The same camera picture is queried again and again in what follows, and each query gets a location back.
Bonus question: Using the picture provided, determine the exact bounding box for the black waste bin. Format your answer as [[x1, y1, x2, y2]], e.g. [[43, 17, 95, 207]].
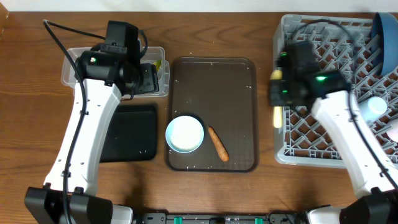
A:
[[100, 105, 157, 163]]

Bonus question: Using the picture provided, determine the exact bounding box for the pale yellow plastic spoon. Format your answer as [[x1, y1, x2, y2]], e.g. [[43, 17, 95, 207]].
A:
[[270, 70, 283, 128]]

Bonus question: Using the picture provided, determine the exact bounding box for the light blue rice bowl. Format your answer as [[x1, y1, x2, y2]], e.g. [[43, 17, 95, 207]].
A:
[[165, 116, 205, 154]]

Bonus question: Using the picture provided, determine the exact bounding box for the grey dishwasher rack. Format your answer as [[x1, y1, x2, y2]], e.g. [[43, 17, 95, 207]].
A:
[[273, 14, 397, 169]]

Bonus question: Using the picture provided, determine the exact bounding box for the yellow green snack wrapper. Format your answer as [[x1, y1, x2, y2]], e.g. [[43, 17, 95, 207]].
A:
[[153, 59, 162, 72]]

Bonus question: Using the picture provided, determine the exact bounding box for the pink plastic cup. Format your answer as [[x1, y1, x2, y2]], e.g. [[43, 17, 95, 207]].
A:
[[386, 119, 398, 142]]

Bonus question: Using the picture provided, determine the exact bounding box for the dark blue plate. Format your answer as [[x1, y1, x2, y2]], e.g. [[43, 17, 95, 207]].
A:
[[371, 12, 397, 77]]

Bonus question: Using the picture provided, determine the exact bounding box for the orange carrot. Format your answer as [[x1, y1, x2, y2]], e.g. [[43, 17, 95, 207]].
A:
[[208, 126, 229, 162]]

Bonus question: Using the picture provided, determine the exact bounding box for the clear plastic waste bin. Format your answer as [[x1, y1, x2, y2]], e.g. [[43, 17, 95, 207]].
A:
[[60, 46, 170, 99]]

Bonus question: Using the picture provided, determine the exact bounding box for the dark brown serving tray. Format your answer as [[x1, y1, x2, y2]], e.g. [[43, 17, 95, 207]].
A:
[[165, 57, 259, 172]]

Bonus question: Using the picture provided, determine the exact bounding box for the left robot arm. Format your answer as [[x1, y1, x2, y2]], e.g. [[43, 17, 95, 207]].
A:
[[24, 79, 157, 223]]

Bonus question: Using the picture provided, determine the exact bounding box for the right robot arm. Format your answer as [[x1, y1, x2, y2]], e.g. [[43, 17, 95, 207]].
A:
[[269, 49, 397, 223]]

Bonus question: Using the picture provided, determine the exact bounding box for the light blue plastic cup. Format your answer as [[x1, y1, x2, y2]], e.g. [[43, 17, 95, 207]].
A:
[[358, 96, 387, 124]]

